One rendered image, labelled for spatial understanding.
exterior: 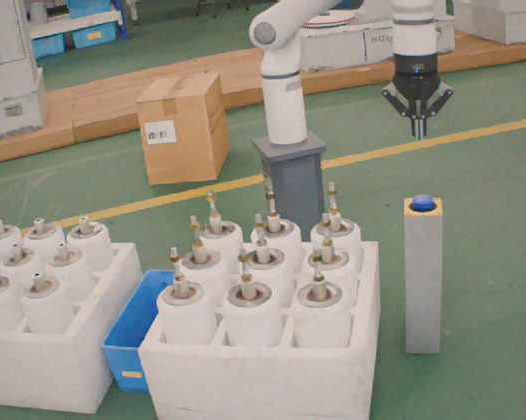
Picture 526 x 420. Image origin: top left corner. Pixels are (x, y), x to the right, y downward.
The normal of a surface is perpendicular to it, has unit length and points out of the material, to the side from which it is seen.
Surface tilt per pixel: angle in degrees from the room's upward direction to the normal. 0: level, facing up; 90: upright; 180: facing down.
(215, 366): 90
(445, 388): 0
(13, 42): 90
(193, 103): 90
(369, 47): 90
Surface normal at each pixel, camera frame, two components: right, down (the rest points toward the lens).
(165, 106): -0.11, 0.44
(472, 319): -0.11, -0.90
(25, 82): 0.27, 0.39
